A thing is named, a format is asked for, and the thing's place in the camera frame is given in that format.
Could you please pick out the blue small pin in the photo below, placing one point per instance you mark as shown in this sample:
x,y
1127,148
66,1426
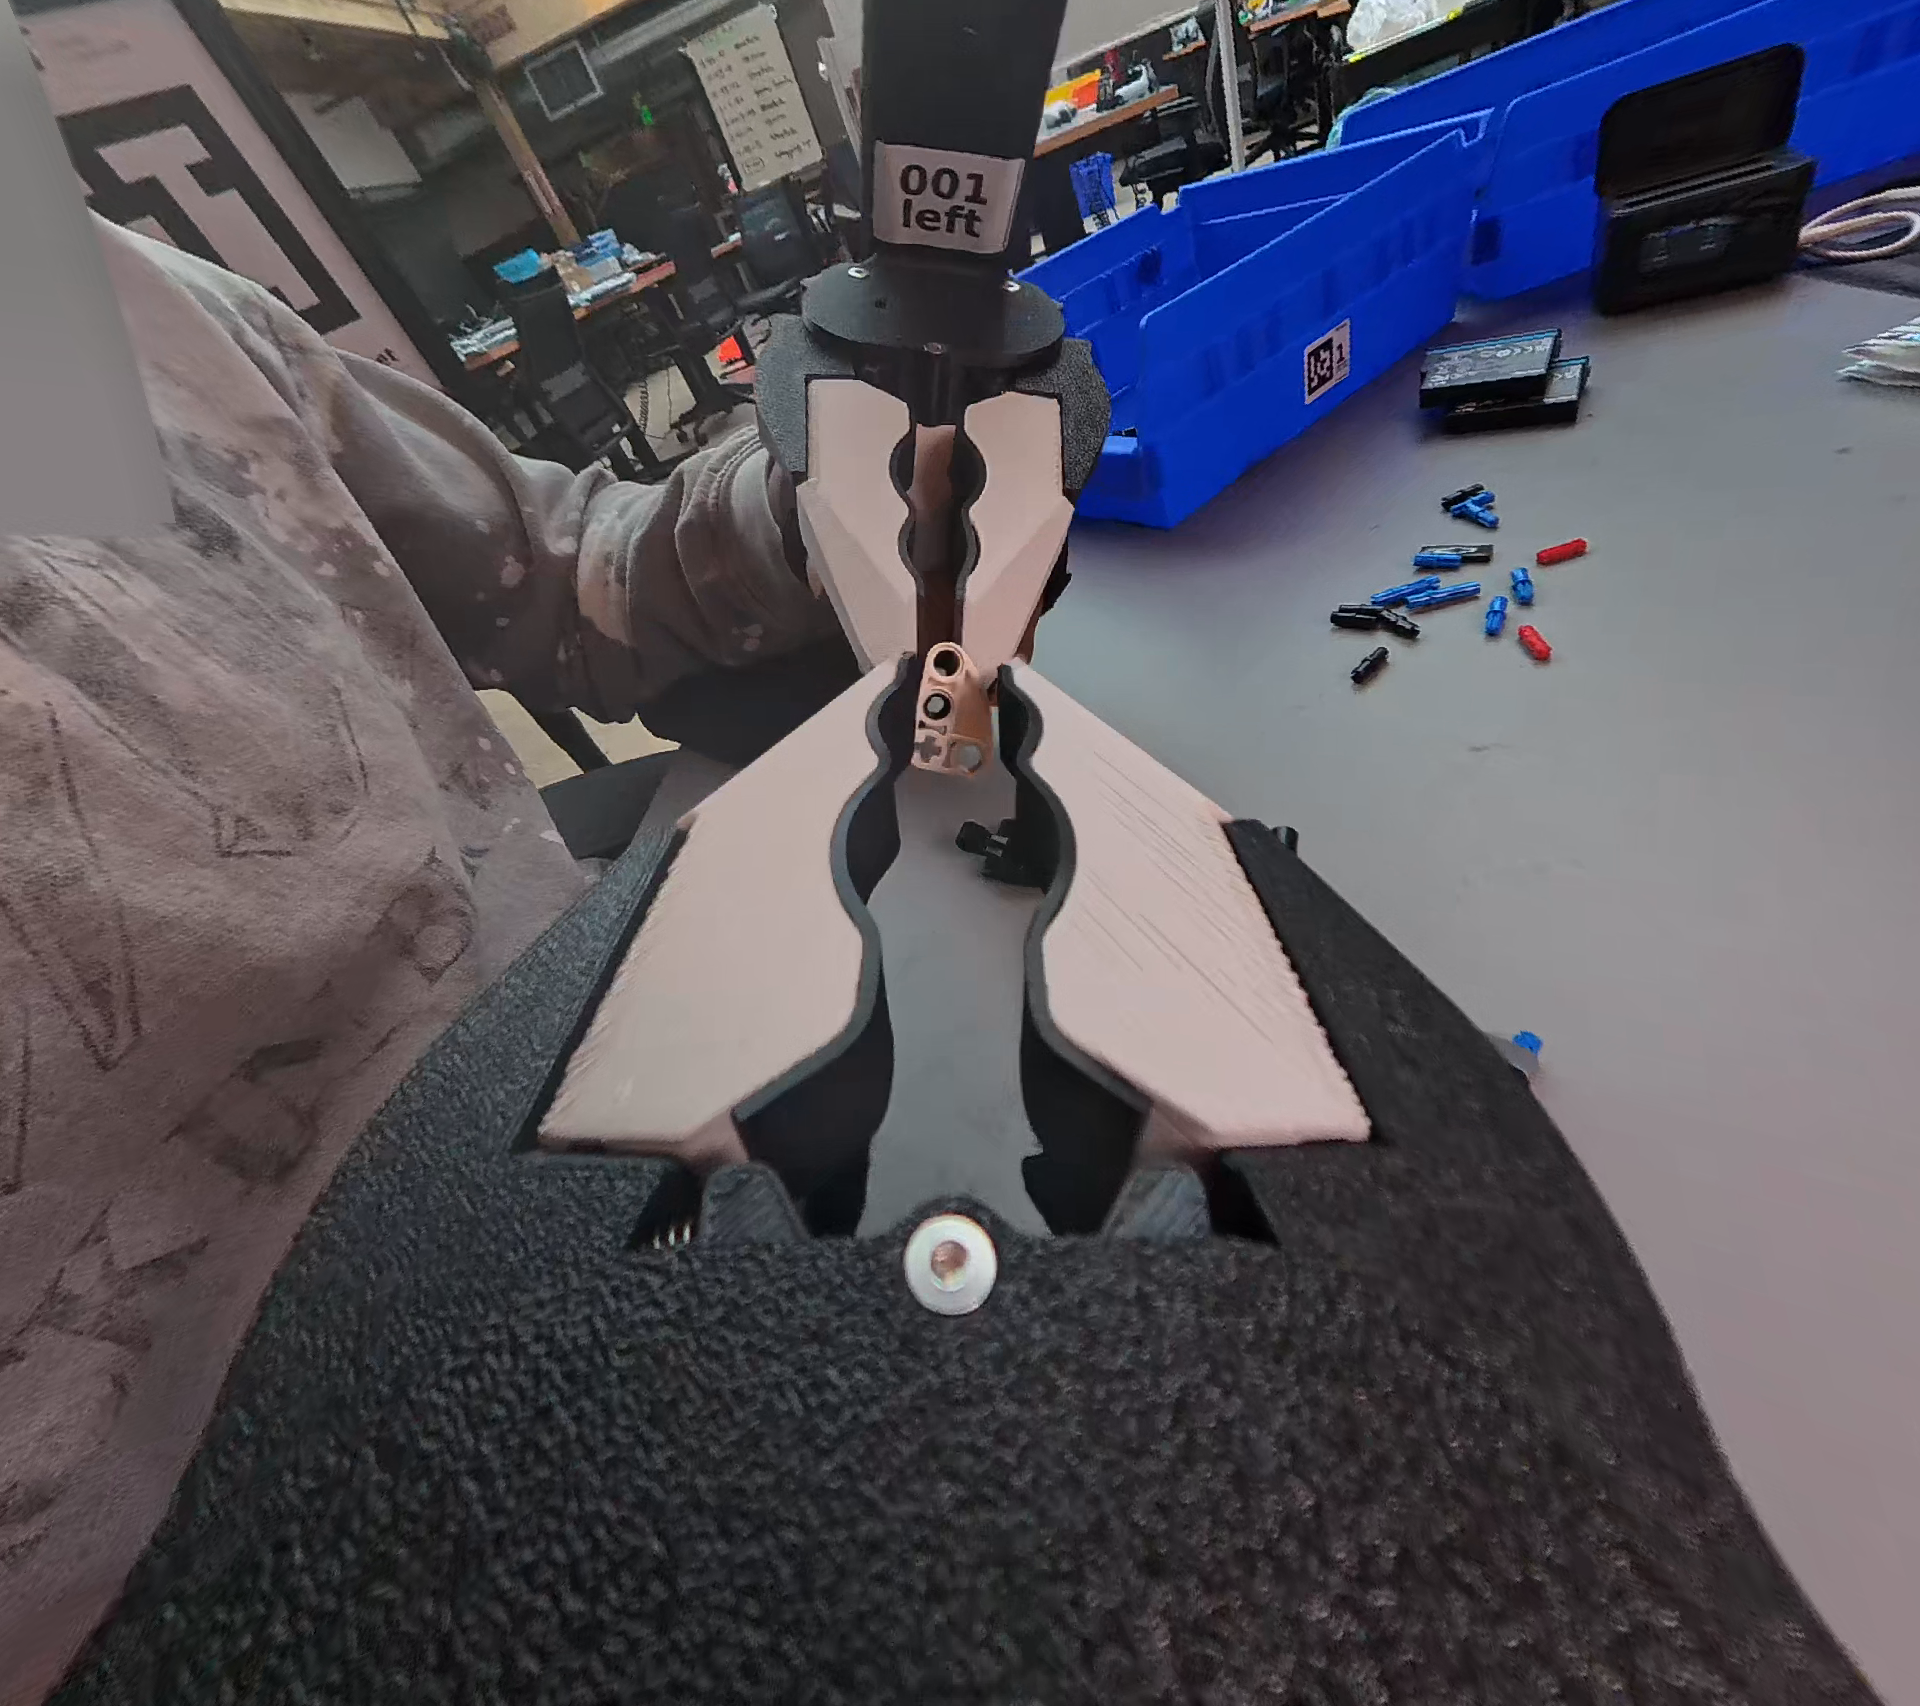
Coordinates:
x,y
1527,1043

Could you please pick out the white plastic bag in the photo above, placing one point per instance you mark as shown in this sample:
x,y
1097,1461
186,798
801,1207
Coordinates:
x,y
1424,10

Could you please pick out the framed black white marker sign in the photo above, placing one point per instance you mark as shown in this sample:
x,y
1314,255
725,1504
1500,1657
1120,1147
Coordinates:
x,y
194,176

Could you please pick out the black hard case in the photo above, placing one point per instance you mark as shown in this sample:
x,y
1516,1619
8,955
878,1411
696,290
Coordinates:
x,y
1695,237

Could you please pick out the grey desk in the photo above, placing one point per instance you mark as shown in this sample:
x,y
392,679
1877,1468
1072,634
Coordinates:
x,y
1575,866

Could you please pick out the person's grey patterned sweatshirt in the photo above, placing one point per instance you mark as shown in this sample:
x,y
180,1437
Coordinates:
x,y
180,911

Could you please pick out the pale angled beam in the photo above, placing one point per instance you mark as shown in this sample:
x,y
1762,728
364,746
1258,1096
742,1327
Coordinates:
x,y
949,717

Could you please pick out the black battery pack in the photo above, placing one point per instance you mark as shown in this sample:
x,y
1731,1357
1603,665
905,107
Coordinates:
x,y
1492,368
1514,419

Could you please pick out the blue storage bin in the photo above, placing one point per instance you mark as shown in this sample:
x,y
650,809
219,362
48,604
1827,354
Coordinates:
x,y
1545,207

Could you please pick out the scatter of small connector pins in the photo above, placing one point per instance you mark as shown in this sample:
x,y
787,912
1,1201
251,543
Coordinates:
x,y
1440,597

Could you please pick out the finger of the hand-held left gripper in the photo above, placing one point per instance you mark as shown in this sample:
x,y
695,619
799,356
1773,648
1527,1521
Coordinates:
x,y
848,490
1028,490

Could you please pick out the paper flipchart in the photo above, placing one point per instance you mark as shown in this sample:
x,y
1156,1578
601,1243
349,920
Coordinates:
x,y
750,101

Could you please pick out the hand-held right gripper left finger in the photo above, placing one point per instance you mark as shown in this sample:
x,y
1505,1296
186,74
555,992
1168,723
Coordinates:
x,y
721,970

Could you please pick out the folded paper leaflet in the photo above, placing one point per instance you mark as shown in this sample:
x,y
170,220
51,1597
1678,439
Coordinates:
x,y
1891,352

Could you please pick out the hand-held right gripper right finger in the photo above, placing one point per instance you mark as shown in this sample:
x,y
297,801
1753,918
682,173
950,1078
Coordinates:
x,y
1184,970

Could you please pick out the cluttered work table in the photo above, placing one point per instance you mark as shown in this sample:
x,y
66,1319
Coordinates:
x,y
601,288

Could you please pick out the black pin connector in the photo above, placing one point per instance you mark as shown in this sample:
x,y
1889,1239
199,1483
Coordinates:
x,y
998,855

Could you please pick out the person's left forearm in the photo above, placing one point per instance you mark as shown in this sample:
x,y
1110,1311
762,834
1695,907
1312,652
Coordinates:
x,y
601,550

